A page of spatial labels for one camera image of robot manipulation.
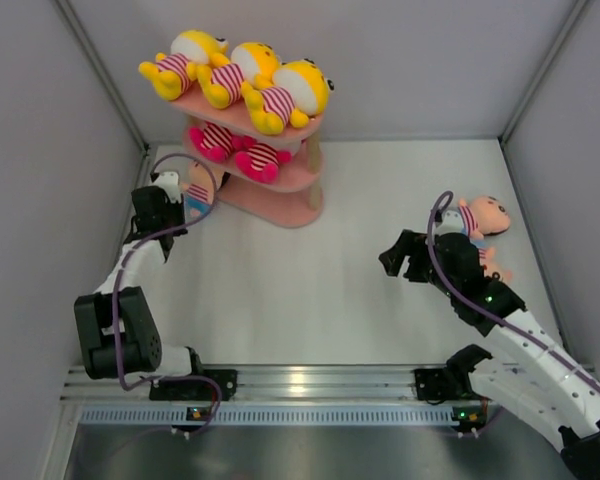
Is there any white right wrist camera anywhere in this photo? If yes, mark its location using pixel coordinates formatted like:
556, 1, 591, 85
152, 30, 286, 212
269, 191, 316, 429
435, 209, 466, 235

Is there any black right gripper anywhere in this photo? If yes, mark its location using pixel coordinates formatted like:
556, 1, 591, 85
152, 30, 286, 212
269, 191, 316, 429
380, 230, 459, 298

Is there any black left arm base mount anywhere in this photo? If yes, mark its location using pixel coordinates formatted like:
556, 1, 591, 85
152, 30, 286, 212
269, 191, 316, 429
149, 368, 238, 402

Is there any yellow frog plush toy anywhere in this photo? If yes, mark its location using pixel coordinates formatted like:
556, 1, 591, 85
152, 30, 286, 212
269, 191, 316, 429
195, 41, 282, 110

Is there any pink three-tier toy shelf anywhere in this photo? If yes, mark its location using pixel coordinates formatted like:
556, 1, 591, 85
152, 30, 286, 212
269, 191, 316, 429
171, 86, 323, 228

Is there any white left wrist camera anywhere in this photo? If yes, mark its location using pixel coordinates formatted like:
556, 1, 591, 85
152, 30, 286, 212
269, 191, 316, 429
151, 171, 181, 203

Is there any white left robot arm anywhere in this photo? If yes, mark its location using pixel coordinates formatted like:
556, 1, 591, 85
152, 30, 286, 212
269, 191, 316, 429
74, 186, 206, 400

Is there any aluminium corner post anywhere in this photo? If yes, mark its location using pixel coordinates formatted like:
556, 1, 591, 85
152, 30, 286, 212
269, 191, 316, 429
498, 0, 594, 148
50, 0, 148, 152

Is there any boy doll black hair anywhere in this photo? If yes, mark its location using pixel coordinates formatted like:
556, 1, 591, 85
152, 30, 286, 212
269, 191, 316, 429
180, 161, 229, 221

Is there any white pink bear plush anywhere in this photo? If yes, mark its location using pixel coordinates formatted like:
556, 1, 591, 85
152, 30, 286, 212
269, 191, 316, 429
188, 122, 242, 164
235, 137, 301, 184

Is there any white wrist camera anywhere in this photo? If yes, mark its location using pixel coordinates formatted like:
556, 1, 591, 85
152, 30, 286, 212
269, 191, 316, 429
151, 171, 181, 203
435, 209, 466, 235

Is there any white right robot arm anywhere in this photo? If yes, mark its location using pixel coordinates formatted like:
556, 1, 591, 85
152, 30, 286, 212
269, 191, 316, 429
378, 230, 600, 479

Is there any aluminium corner post right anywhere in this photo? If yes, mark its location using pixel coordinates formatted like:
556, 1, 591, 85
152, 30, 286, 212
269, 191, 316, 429
498, 0, 594, 148

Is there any aluminium corner post left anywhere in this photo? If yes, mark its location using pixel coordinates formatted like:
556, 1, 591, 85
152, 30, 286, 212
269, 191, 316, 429
50, 0, 148, 152

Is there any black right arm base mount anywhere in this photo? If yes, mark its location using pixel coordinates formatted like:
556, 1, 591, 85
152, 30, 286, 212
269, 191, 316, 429
413, 344, 493, 405

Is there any grey slotted cable duct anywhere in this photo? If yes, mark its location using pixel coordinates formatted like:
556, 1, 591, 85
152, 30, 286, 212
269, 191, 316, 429
79, 404, 486, 426

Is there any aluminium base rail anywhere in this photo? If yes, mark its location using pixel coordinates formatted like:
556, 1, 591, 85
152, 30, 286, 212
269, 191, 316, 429
60, 365, 441, 403

